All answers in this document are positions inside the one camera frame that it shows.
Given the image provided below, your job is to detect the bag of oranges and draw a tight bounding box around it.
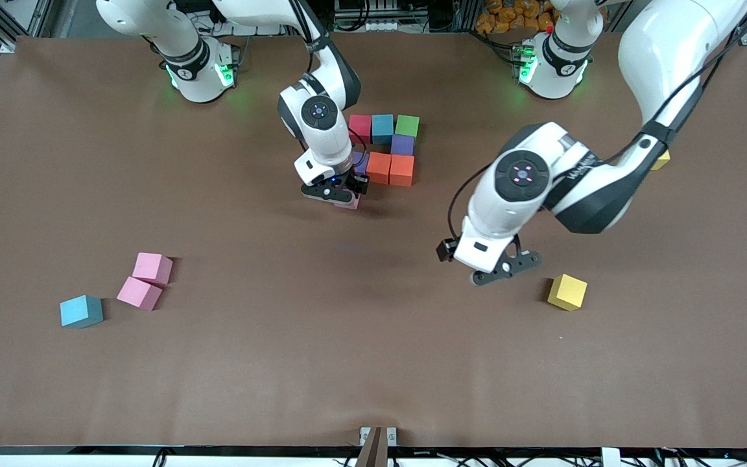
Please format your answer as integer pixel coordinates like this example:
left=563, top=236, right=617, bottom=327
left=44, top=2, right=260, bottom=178
left=475, top=0, right=557, bottom=34

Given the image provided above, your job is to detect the light blue foam cube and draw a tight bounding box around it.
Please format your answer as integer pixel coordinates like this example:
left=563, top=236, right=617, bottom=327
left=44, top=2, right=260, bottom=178
left=59, top=294, right=104, bottom=329
left=371, top=114, right=395, bottom=145

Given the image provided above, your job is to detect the red foam cube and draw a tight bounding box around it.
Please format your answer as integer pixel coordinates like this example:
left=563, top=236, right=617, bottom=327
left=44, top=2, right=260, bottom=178
left=349, top=115, right=373, bottom=145

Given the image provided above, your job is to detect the grey metal bracket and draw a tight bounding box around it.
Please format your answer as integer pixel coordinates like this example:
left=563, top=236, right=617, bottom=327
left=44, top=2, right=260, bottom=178
left=359, top=426, right=398, bottom=467

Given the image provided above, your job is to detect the orange foam cube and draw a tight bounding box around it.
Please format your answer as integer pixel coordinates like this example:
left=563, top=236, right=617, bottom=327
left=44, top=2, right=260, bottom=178
left=389, top=154, right=415, bottom=188
left=366, top=152, right=392, bottom=186

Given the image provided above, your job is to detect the brown table cover sheet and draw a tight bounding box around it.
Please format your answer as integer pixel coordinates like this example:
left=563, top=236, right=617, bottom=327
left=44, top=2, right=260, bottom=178
left=0, top=31, right=747, bottom=448

